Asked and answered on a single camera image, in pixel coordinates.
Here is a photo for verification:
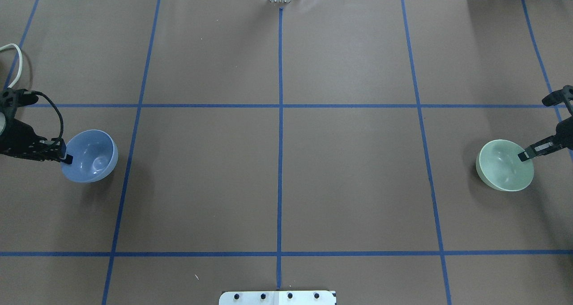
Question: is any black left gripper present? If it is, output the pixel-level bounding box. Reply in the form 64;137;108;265
0;118;73;165

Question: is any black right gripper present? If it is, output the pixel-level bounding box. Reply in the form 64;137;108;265
518;117;573;162

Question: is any blue bowl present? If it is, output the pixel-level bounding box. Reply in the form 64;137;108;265
60;129;119;183

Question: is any green bowl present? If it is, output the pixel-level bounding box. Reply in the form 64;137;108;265
475;139;535;192

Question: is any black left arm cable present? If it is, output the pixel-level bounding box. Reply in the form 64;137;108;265
27;90;66;150

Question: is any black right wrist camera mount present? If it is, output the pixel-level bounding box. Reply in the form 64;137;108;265
542;85;573;115

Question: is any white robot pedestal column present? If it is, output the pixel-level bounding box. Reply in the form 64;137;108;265
218;290;337;305

